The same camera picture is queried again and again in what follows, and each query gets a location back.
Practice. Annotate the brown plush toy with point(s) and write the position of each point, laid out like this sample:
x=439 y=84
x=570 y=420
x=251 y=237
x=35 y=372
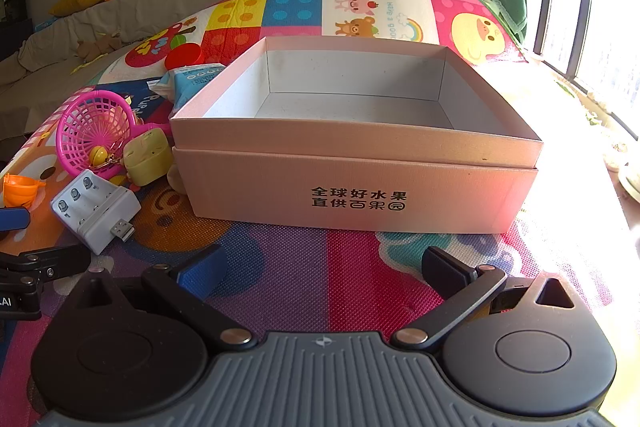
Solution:
x=97 y=47

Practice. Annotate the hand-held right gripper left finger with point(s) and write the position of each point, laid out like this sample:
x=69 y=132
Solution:
x=202 y=274

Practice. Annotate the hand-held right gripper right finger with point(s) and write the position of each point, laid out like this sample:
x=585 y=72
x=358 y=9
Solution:
x=445 y=271

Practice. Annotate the beige covered sofa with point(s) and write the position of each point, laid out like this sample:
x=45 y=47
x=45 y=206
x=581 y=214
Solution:
x=50 y=52

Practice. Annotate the yellow cushion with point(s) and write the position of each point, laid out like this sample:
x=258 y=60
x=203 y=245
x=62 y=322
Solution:
x=77 y=2

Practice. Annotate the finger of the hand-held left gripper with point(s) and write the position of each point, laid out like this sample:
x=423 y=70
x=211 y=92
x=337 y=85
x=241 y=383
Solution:
x=55 y=263
x=14 y=220

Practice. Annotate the white battery charger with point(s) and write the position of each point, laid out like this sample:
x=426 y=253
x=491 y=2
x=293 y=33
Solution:
x=90 y=207

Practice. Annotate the red plastic cap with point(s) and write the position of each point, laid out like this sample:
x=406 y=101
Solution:
x=184 y=57

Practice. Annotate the colourful cartoon play mat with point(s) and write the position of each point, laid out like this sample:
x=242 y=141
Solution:
x=300 y=267

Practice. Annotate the blue white packet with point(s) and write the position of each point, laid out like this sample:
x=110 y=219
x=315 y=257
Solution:
x=192 y=82

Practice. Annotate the pink plastic toy basket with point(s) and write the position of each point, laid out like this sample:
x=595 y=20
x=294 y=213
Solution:
x=82 y=124

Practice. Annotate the small yellow ball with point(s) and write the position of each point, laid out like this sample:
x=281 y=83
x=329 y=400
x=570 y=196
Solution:
x=98 y=155

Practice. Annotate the pink cardboard box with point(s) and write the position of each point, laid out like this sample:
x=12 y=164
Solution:
x=350 y=207

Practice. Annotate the dark window frame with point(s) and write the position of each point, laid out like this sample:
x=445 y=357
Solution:
x=552 y=7

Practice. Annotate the orange toy cup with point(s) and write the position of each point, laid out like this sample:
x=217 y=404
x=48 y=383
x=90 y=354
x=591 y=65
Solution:
x=22 y=192

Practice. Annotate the dark monitor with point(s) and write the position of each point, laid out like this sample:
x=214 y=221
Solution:
x=14 y=4

